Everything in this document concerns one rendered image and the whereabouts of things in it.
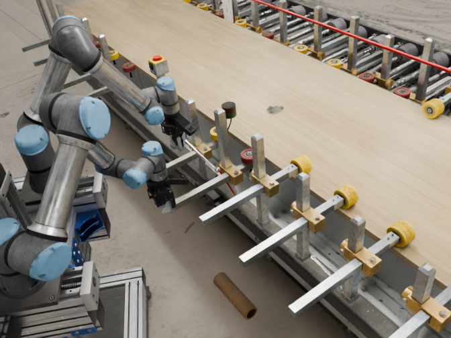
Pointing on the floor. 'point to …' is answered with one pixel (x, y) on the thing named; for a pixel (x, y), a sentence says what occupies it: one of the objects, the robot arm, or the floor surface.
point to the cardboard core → (235, 296)
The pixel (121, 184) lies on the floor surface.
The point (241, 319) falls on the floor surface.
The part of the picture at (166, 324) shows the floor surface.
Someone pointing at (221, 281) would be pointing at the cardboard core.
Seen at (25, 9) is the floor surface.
